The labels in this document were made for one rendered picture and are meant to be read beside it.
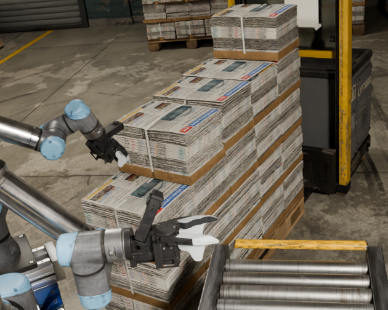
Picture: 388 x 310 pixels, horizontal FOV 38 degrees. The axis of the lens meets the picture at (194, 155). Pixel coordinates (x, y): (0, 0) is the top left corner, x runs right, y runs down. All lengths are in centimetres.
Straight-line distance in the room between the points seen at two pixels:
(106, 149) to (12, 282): 69
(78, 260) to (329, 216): 246
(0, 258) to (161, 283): 64
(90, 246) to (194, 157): 107
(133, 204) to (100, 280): 92
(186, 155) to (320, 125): 169
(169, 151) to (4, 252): 72
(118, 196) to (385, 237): 170
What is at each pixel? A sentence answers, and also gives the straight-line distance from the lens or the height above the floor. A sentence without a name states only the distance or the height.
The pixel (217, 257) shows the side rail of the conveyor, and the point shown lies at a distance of 189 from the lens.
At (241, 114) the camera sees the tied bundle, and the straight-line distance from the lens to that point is 259.
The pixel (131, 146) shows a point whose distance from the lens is 235.
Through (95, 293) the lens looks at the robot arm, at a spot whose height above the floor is 111.
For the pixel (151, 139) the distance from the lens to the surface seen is 228.
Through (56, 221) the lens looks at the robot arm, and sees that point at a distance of 139.
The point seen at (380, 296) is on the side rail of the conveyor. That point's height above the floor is 80.
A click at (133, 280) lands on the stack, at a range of 238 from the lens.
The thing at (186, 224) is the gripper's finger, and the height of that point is 123.
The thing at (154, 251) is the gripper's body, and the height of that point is 121.
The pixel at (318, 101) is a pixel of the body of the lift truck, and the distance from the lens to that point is 368.
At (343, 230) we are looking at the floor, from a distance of 343.
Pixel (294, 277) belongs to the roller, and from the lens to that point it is 180.
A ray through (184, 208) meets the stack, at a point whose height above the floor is 76.
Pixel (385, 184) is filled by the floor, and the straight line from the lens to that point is 392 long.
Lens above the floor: 192
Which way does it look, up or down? 26 degrees down
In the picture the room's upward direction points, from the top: 7 degrees counter-clockwise
